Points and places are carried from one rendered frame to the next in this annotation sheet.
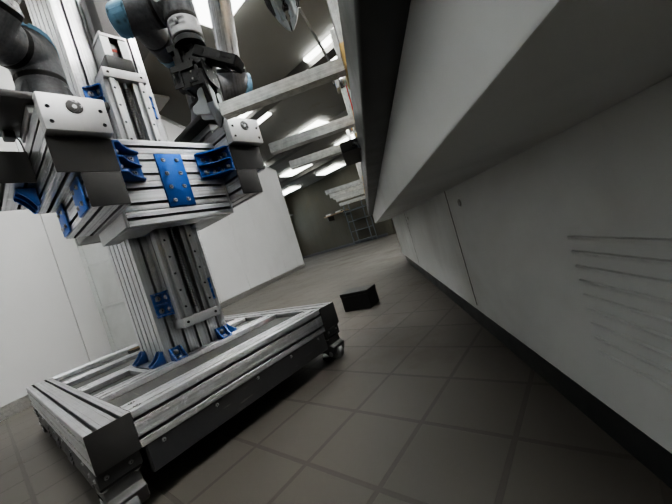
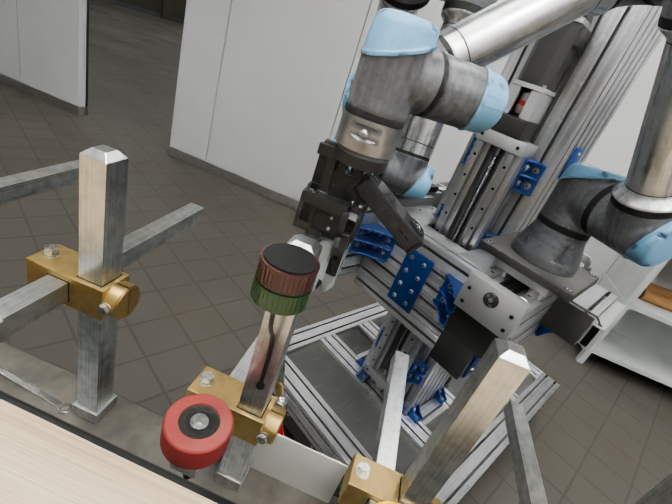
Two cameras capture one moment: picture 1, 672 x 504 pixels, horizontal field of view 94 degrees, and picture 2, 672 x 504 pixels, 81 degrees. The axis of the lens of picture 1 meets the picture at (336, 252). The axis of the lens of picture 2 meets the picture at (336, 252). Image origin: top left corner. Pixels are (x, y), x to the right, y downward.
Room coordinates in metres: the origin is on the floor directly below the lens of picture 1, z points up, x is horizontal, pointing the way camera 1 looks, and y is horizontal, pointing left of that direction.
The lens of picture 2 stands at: (0.79, -0.55, 1.33)
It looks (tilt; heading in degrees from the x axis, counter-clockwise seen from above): 27 degrees down; 88
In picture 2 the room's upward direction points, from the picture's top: 20 degrees clockwise
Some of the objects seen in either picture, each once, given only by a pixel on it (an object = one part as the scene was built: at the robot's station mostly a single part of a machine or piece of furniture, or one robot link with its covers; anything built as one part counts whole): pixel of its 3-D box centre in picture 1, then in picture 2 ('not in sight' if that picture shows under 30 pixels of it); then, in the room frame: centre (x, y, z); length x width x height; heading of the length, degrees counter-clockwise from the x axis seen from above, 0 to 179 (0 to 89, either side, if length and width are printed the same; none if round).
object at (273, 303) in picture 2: not in sight; (281, 288); (0.76, -0.22, 1.10); 0.06 x 0.06 x 0.02
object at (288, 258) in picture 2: not in sight; (266, 338); (0.76, -0.22, 1.03); 0.06 x 0.06 x 0.22; 83
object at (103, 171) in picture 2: not in sight; (98, 312); (0.52, -0.14, 0.91); 0.04 x 0.04 x 0.48; 83
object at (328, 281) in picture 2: (290, 5); (317, 265); (0.79, -0.07, 1.05); 0.06 x 0.03 x 0.09; 173
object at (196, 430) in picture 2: not in sight; (193, 448); (0.72, -0.25, 0.85); 0.08 x 0.08 x 0.11
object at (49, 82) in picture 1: (46, 98); not in sight; (0.91, 0.66, 1.09); 0.15 x 0.15 x 0.10
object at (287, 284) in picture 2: not in sight; (287, 268); (0.76, -0.22, 1.12); 0.06 x 0.06 x 0.02
